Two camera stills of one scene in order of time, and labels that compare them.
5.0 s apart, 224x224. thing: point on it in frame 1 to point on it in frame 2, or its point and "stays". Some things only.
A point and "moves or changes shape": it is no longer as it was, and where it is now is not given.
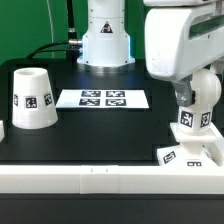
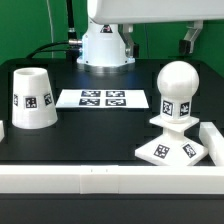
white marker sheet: x=103 y=99 stays
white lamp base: x=191 y=152 moves or changes shape
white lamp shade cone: x=33 y=106 stays
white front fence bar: x=111 y=179 stays
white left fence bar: x=2 y=132 stays
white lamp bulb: x=198 y=118 moves or changes shape
